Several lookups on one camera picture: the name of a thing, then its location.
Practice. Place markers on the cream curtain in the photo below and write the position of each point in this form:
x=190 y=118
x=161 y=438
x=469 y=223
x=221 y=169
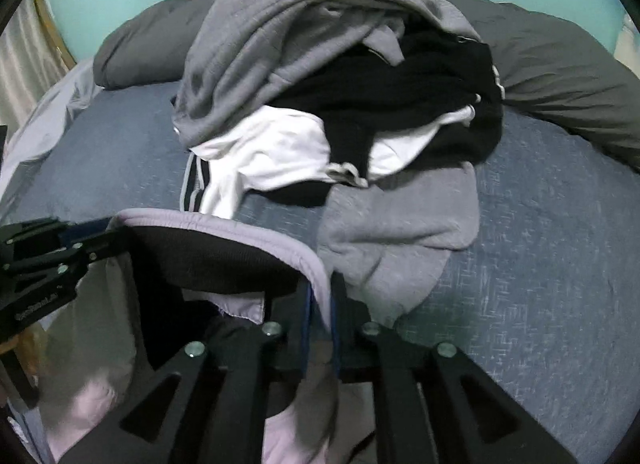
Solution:
x=20 y=58

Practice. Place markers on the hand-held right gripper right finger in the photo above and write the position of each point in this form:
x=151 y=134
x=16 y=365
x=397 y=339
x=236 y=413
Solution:
x=336 y=329

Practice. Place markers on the lilac pullover with black collar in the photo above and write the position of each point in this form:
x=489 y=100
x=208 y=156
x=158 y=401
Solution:
x=280 y=244

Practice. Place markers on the black garment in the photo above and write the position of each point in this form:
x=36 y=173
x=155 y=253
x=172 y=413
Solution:
x=375 y=88

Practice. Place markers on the light grey bed sheet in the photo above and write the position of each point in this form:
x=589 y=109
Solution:
x=50 y=108

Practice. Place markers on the white garment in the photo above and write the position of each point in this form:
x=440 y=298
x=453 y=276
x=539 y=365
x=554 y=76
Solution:
x=270 y=148

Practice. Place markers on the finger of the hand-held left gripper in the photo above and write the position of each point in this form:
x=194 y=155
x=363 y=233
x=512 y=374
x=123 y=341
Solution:
x=85 y=231
x=102 y=250

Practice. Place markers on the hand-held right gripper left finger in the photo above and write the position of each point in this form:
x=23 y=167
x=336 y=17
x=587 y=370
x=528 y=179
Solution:
x=305 y=329

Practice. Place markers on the blue patterned bedspread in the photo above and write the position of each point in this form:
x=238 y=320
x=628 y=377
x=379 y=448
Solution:
x=525 y=244

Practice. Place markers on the dark grey long pillow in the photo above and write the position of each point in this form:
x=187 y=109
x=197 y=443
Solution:
x=550 y=58

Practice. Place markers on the black pants with striped side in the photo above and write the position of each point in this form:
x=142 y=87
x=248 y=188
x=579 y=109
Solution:
x=192 y=189

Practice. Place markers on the grey hoodie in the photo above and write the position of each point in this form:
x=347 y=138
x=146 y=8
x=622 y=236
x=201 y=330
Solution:
x=260 y=33

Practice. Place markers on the wooden frame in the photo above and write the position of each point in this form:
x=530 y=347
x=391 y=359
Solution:
x=55 y=33

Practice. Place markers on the light grey fleece sweatshirt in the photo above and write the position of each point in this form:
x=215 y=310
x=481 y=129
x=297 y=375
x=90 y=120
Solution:
x=400 y=234

